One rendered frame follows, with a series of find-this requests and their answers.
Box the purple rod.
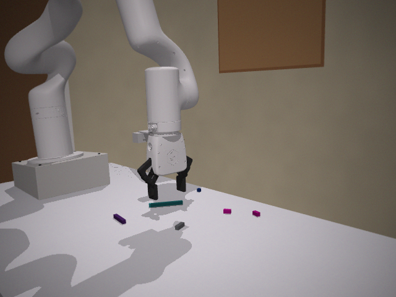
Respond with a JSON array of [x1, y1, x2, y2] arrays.
[[113, 214, 126, 224]]

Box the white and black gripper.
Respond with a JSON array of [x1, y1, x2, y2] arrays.
[[137, 131, 192, 200]]

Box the grey rod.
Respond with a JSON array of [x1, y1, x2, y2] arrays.
[[175, 222, 184, 230]]

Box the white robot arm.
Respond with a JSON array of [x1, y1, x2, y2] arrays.
[[4, 0, 199, 164]]

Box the teal rectangular rod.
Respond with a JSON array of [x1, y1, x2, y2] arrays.
[[149, 200, 183, 207]]

